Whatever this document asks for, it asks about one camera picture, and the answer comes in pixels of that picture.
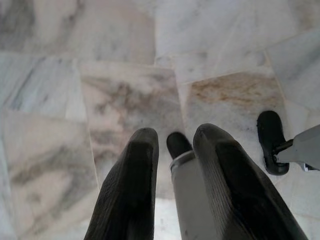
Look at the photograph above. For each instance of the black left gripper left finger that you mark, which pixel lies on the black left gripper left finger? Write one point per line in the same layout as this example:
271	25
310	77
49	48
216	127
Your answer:
130	190

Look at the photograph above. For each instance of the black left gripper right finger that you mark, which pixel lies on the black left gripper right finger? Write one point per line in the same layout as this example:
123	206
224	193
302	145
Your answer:
232	190

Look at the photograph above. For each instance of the black robot left foot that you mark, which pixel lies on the black robot left foot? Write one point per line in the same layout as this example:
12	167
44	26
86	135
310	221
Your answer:
178	145

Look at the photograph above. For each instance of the grey robot right leg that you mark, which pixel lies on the grey robot right leg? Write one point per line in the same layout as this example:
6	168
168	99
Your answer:
308	147

